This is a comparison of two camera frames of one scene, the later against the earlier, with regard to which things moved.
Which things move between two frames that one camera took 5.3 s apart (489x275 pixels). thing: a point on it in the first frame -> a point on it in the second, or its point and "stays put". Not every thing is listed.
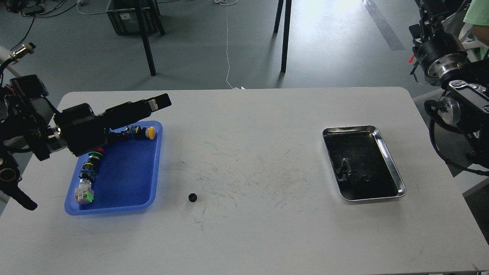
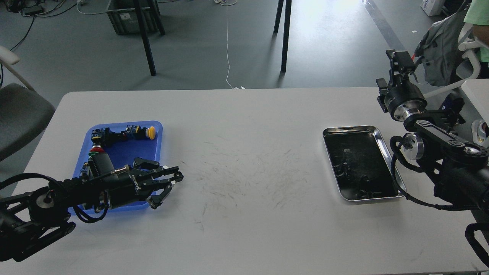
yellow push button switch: x=140 y=132 stays put
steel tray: x=363 y=168 stays put
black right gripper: x=438 y=53 -> x=403 y=101
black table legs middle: x=286 y=30 stays put
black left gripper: x=81 y=130 -> x=125 y=188
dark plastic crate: x=124 y=16 stays put
